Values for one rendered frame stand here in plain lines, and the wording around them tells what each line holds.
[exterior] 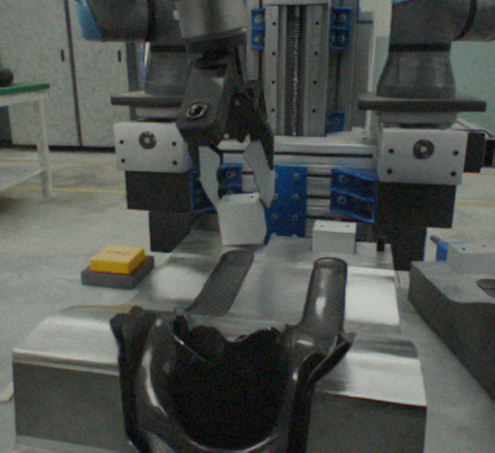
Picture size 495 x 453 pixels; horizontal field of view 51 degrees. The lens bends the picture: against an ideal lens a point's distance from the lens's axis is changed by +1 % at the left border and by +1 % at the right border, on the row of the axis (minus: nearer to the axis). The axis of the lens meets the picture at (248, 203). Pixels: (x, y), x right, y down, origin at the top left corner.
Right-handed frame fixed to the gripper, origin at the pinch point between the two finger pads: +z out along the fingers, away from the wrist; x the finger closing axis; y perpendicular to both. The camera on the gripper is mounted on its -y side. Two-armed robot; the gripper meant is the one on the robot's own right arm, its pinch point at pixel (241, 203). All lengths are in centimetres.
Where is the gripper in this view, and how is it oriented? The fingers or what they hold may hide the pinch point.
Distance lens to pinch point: 64.2
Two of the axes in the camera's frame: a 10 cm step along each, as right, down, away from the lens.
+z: 1.7, 9.1, 3.8
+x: -9.7, 0.7, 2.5
